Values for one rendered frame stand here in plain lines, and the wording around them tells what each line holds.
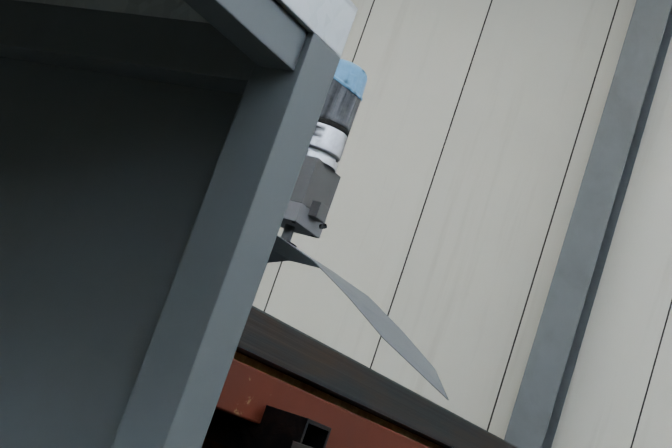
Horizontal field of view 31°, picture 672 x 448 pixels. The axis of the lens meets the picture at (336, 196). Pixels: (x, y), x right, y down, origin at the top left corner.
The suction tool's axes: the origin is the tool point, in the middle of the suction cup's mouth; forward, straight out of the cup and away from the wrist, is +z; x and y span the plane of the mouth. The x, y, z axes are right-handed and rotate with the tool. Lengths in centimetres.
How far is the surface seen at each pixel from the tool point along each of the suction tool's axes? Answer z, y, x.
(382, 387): 16.7, -27.1, -35.3
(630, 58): -322, 652, 167
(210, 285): 19, -88, -49
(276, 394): 22, -48, -34
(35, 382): 28, -84, -34
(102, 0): -2, -83, -26
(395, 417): 19.2, -21.6, -35.6
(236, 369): 21, -56, -34
